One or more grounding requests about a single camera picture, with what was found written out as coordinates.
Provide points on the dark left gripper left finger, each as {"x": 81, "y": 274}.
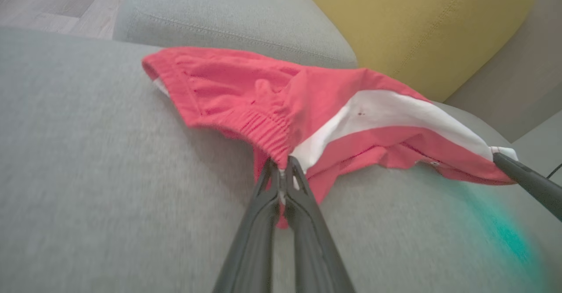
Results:
{"x": 252, "y": 240}

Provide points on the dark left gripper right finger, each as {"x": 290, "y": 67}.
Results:
{"x": 314, "y": 244}

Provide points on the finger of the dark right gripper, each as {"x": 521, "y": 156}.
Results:
{"x": 533, "y": 185}

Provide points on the red shorts with white stripe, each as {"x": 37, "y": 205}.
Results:
{"x": 316, "y": 99}

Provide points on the grey sofa backrest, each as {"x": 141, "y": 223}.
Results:
{"x": 518, "y": 64}

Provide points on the yellow cushion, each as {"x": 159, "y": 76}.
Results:
{"x": 417, "y": 25}

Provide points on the grey sofa back cushion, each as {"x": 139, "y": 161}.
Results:
{"x": 228, "y": 16}

